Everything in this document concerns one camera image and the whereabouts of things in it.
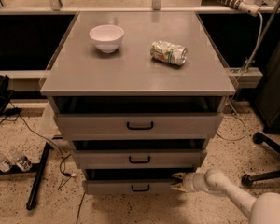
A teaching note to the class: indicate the clear water bottle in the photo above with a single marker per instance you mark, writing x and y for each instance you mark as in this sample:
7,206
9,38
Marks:
20,160
5,164

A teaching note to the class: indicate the grey top drawer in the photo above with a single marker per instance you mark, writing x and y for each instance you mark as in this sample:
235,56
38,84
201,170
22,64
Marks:
76,127

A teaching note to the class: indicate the black office chair base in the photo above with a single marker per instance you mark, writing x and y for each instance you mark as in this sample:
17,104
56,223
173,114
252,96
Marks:
269,165

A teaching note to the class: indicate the white power strip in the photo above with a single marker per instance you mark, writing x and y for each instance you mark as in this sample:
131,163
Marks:
247,6

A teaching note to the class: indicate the black metal stand leg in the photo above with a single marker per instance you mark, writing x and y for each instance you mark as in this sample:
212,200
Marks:
37,169

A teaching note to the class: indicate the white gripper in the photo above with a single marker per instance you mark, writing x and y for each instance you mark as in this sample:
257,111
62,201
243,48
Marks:
189,182

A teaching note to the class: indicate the left clear water bottle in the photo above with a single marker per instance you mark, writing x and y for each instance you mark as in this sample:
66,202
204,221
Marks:
5,164

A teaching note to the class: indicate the grey bottom drawer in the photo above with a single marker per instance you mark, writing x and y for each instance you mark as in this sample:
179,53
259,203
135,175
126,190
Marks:
131,181

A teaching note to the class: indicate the grey drawer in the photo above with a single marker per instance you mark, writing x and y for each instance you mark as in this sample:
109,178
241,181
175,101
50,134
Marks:
76,127
132,159
131,181

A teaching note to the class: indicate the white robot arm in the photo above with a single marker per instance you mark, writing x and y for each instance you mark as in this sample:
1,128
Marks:
262,210

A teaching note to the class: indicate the white ceramic bowl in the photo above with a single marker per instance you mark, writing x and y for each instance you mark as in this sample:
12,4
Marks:
106,38

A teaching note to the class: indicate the crushed soda can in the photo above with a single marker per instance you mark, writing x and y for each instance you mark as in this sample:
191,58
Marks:
168,52

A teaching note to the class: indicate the grey drawer cabinet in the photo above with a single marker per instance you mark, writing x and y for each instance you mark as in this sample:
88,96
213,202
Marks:
84,80

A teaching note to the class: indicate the right clear water bottle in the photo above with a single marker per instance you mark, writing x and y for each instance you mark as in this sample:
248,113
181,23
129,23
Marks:
20,160

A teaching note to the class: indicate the grey middle drawer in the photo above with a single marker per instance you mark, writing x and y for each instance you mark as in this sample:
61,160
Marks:
132,159

